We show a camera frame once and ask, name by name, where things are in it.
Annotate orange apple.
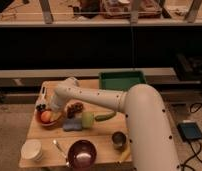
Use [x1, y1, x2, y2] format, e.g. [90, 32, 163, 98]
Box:
[40, 111, 51, 123]

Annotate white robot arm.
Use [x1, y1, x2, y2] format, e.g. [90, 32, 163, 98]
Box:
[50, 77, 180, 171]

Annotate orange bowl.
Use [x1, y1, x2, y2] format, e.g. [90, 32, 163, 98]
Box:
[35, 110, 63, 127]

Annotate purple bowl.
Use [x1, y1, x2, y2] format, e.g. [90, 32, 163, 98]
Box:
[68, 140, 97, 171]

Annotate dark purple grapes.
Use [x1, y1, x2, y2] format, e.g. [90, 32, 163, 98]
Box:
[36, 104, 46, 112]

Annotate blue sponge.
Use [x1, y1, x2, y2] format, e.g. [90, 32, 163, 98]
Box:
[63, 118, 82, 132]

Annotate brown grapes cluster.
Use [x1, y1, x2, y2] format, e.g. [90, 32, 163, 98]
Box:
[67, 102, 84, 118]

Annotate metal spoon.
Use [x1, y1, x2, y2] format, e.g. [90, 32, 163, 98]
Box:
[53, 139, 70, 167]

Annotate light green sponge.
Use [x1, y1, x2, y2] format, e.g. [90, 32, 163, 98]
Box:
[82, 112, 94, 129]

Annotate white stacked bowls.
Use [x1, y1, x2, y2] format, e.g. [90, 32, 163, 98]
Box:
[21, 139, 43, 162]

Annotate green chili pepper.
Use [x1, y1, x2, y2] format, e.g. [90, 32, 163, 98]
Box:
[95, 111, 117, 122]

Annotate green plastic tray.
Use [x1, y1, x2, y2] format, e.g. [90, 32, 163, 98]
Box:
[99, 71, 146, 91]

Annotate small metal cup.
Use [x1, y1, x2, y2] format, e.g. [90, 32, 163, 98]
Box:
[111, 131, 126, 150]

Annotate yellow corn cob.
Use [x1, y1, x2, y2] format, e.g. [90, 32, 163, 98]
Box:
[118, 146, 130, 163]

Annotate black foot pedal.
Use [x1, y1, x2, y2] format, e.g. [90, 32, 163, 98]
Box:
[177, 122, 202, 142]

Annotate black cable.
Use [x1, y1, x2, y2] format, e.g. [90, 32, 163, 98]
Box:
[180, 83, 202, 171]

